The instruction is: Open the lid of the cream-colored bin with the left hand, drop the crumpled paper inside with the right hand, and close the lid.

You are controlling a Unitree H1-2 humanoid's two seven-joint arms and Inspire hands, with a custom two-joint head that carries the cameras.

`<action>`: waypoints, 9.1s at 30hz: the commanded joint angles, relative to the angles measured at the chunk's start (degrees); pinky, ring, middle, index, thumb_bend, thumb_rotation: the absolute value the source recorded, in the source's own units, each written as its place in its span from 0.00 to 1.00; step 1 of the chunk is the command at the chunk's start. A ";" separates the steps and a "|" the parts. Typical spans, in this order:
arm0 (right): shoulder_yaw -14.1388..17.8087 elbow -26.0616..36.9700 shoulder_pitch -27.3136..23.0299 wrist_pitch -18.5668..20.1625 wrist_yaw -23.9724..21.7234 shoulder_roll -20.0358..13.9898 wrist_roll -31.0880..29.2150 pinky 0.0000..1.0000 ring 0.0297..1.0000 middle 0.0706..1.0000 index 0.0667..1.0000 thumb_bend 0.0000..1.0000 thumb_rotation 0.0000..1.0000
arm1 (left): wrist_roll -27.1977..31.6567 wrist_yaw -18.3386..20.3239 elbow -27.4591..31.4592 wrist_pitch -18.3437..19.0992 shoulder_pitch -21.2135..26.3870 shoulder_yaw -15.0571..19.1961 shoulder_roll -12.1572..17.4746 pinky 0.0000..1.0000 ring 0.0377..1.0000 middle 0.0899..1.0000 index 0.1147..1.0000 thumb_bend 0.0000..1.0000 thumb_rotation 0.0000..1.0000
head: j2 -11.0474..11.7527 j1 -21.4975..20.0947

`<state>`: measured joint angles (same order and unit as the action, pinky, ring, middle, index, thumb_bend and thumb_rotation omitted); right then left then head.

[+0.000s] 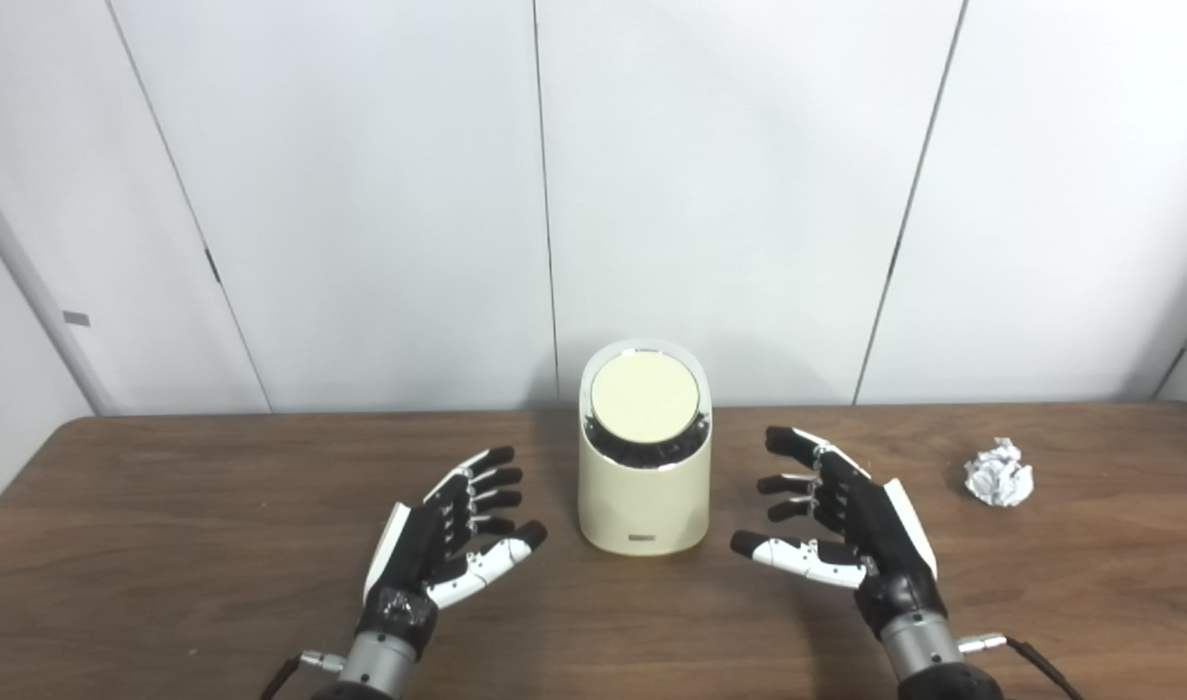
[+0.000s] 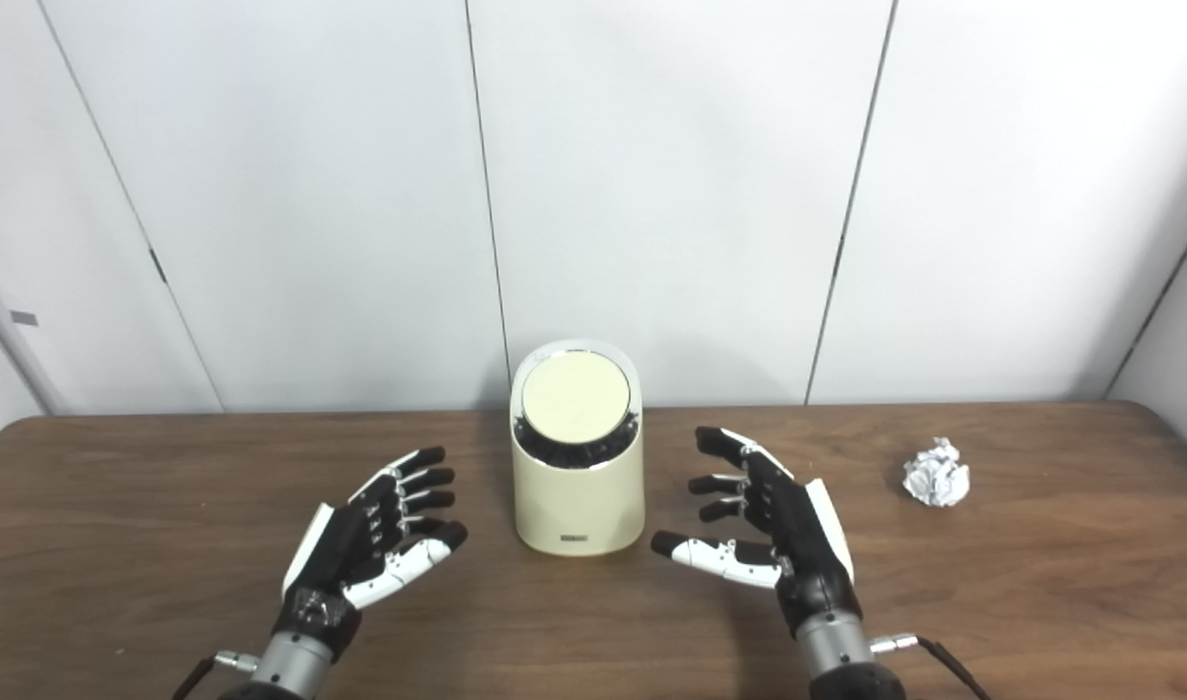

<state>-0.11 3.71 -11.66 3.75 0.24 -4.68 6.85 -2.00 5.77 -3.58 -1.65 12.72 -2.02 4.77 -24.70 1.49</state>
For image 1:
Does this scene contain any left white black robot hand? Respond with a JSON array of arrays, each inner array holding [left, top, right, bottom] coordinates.
[[360, 445, 549, 662]]

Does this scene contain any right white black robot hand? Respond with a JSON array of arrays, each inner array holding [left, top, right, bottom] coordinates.
[[730, 425, 947, 640]]

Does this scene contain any cream-colored desktop bin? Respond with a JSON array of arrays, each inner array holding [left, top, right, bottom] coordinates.
[[577, 338, 714, 558]]

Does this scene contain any white paper ball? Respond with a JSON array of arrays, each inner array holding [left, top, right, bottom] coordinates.
[[963, 437, 1034, 508]]

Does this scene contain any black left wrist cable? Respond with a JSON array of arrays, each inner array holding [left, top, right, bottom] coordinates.
[[261, 649, 347, 700]]

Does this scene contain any round cream bin lid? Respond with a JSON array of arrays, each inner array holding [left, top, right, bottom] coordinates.
[[590, 352, 701, 444]]

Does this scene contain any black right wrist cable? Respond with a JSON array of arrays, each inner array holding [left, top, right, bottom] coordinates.
[[958, 632, 1085, 700]]

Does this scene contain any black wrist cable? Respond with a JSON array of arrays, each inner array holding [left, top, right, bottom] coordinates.
[[261, 649, 347, 700], [958, 632, 1085, 700]]

